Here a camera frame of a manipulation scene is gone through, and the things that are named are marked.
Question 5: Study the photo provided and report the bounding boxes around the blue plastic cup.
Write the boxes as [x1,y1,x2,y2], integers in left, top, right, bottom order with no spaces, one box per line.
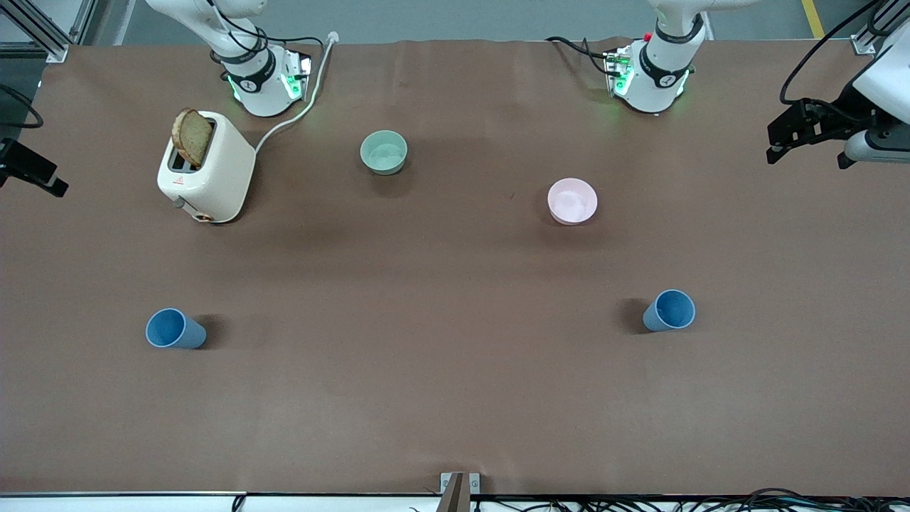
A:
[643,289,697,333]
[145,308,208,350]

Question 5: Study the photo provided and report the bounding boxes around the brown bread slice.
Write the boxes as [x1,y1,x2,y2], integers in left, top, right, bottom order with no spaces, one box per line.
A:
[172,108,214,168]

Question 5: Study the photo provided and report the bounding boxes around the cream white toaster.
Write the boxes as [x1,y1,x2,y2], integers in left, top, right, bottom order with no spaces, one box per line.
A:
[156,110,257,224]

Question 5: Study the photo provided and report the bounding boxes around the pink bowl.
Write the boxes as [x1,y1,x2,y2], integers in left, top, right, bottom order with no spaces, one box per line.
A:
[547,178,599,226]

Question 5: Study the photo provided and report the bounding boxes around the green bowl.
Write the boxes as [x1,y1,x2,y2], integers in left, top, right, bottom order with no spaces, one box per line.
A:
[360,130,409,176]

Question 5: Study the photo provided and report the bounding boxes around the brown table cover sheet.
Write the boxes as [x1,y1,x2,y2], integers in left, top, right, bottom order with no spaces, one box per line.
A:
[0,37,910,497]

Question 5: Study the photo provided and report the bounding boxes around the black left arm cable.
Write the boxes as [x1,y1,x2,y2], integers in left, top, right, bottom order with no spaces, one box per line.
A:
[779,0,886,107]

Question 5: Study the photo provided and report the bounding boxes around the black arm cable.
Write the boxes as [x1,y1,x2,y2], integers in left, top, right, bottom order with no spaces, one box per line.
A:
[779,0,886,107]
[205,0,326,66]

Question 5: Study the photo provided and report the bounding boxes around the aluminium frame profile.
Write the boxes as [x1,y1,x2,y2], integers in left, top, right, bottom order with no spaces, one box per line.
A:
[850,0,910,55]
[0,0,99,63]

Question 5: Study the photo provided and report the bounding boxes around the black left base cable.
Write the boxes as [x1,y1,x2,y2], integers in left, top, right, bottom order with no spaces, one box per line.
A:
[545,36,621,78]

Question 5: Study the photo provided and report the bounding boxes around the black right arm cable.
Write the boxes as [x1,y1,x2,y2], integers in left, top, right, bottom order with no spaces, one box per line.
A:
[205,0,326,66]

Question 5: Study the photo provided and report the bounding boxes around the white toaster power cable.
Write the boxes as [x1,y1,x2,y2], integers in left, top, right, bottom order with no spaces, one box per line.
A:
[254,31,339,154]

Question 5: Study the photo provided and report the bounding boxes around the black cable bundle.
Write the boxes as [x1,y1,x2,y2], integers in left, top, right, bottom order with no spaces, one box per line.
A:
[409,487,910,512]

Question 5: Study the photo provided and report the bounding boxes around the grey metal table bracket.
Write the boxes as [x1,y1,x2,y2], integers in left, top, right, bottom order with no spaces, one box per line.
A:
[439,472,481,512]

